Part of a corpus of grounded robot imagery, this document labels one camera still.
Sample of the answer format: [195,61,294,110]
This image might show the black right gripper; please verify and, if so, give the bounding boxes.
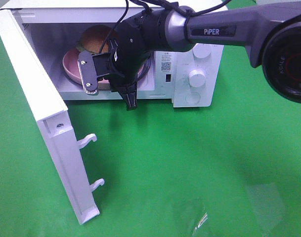
[108,11,173,112]

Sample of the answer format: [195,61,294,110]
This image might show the round white door button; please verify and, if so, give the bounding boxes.
[185,92,201,105]

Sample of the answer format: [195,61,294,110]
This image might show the pink round plate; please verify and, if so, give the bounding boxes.
[61,47,143,90]

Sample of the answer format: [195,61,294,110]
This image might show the burger with lettuce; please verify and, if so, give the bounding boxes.
[76,25,112,54]

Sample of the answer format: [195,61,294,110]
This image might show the white microwave door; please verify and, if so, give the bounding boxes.
[0,9,104,224]

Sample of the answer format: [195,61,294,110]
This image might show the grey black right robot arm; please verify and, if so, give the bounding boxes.
[110,0,301,110]

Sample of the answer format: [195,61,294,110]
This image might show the glass microwave turntable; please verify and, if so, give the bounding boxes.
[137,51,153,81]

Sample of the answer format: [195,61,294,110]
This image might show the white microwave oven body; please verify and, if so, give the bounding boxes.
[0,0,223,107]

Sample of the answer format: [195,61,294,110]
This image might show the lower white timer knob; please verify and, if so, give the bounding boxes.
[188,69,206,88]

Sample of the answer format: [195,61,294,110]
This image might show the upper white power knob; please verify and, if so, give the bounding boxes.
[192,43,212,59]

